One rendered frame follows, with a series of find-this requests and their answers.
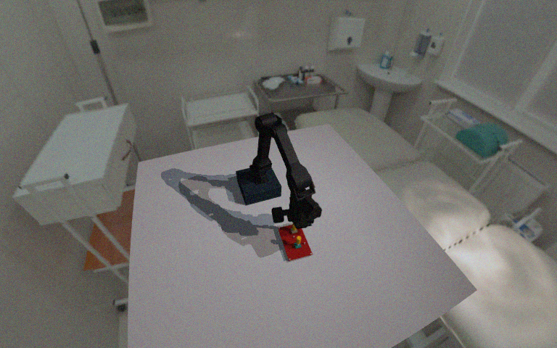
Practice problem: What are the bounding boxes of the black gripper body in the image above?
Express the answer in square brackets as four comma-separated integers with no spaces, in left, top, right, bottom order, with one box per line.
[271,202,301,223]

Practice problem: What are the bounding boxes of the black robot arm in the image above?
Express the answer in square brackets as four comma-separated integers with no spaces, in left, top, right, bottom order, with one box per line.
[249,112,322,229]

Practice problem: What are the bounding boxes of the red circuit board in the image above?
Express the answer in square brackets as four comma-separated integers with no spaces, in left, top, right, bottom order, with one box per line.
[278,223,313,261]

